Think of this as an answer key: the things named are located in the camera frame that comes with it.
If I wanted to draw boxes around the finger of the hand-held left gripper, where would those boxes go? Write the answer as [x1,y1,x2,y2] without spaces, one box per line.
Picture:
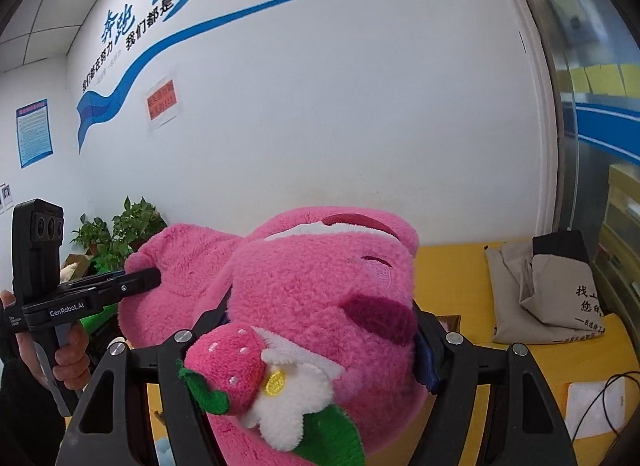
[117,267,162,297]

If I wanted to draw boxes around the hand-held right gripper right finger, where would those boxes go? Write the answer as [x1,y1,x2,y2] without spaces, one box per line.
[410,298,581,466]

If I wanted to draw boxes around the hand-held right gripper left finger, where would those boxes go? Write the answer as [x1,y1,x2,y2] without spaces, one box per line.
[54,291,236,466]

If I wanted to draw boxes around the pink plush bear with strawberry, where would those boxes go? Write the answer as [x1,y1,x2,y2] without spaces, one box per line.
[119,206,442,466]

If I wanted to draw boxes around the person's left forearm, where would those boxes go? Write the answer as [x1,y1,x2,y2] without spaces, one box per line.
[0,353,68,466]

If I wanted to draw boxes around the person's left hand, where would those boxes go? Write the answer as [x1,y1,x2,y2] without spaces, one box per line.
[0,290,92,392]

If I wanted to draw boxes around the green object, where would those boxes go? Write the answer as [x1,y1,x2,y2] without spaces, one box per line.
[80,296,124,334]

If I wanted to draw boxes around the large green potted plant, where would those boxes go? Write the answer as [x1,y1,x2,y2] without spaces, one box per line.
[110,197,169,253]

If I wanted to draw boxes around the small green potted plant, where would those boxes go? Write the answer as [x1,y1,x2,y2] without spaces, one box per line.
[70,215,112,257]

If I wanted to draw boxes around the blue notice poster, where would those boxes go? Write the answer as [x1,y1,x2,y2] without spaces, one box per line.
[15,98,54,169]

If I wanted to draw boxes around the beige and black tote bag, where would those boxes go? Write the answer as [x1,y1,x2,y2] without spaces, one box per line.
[484,230,609,347]

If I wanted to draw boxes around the white paper sheet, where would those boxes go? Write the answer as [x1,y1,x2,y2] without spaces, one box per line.
[566,380,629,443]

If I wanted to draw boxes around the red and white notice paper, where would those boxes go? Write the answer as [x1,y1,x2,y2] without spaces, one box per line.
[143,74,180,131]

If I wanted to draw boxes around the yellow sticky notes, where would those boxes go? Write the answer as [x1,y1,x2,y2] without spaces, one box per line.
[569,62,640,96]

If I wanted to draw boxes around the black cable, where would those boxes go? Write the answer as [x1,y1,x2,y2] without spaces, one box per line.
[579,371,640,443]

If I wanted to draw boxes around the blue ribbon wall decal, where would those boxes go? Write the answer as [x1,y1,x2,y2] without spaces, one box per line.
[75,0,408,155]

